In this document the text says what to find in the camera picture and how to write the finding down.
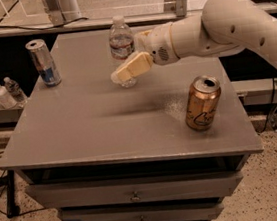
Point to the gold soda can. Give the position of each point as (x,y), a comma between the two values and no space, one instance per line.
(203,98)

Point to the clear plastic water bottle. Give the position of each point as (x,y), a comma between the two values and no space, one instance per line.
(121,40)

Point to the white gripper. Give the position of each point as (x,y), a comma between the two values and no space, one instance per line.
(159,44)

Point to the white pump dispenser bottle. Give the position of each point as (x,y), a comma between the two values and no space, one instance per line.
(6,99)

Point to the grey drawer cabinet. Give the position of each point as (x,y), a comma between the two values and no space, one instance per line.
(89,129)

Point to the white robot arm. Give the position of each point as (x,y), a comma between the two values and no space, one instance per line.
(221,27)

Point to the small clear bottle on shelf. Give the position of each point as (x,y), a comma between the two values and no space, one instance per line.
(15,90)

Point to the top grey drawer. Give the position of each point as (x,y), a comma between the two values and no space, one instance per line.
(135,190)

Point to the silver blue energy drink can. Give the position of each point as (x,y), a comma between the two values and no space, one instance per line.
(43,62)

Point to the middle grey drawer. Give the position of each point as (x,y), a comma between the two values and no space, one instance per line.
(171,212)

